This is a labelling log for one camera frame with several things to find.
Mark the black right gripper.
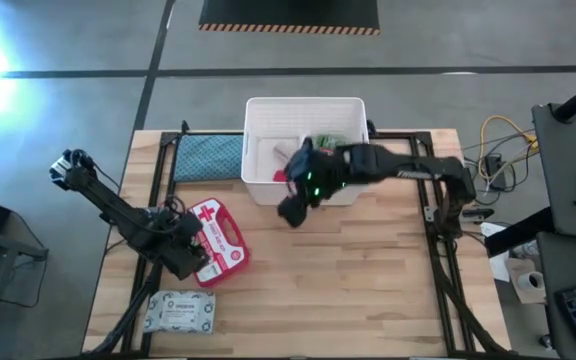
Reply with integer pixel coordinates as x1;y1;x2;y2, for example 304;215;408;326
276;136;353;230

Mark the red first aid case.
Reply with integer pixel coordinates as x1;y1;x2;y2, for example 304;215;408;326
186;197;251;289

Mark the green capped medicine bottle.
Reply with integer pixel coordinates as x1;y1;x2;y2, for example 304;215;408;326
314;133;352;151

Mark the white perforated plastic basket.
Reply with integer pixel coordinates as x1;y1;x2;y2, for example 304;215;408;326
240;96;371;208

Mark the white wet wipes packet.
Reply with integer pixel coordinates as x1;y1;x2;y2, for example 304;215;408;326
142;289;217;336

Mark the blue patterned cloth pouch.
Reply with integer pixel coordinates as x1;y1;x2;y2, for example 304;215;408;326
173;133;246;183

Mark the black hazard striped floor mat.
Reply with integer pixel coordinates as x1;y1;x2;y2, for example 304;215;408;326
198;0;382;37

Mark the black power adapter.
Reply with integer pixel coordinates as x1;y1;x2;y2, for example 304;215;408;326
484;153;508;192

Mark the white paper sheet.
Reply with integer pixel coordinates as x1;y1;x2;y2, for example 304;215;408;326
479;221;512;283

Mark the brown cardboard piece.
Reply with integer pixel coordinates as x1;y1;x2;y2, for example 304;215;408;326
504;256;548;306

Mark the white tape roll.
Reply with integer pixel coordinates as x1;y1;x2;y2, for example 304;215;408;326
517;270;545;292

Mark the grey side desk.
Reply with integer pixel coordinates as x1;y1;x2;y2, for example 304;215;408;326
531;102;576;242

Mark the dark lower side desk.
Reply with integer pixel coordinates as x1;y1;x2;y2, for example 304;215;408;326
536;231;576;360

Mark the black aluminium table frame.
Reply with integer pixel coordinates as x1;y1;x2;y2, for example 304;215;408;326
81;119;515;359

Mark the yellow cable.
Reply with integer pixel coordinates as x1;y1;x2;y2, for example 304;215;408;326
477;114;540;177

